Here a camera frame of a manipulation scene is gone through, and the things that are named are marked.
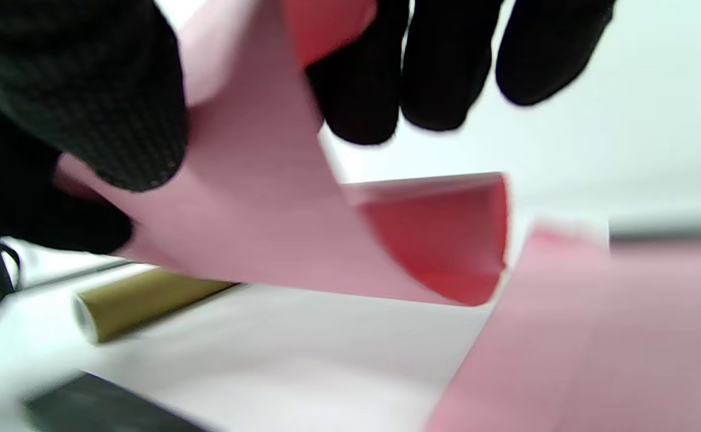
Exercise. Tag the brown cardboard mailing tube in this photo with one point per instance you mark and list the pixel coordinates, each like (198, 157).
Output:
(140, 303)

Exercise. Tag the person's right hand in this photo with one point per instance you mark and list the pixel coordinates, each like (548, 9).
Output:
(86, 90)

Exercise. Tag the black bar paperweight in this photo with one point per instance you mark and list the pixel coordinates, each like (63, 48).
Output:
(674, 235)
(98, 408)

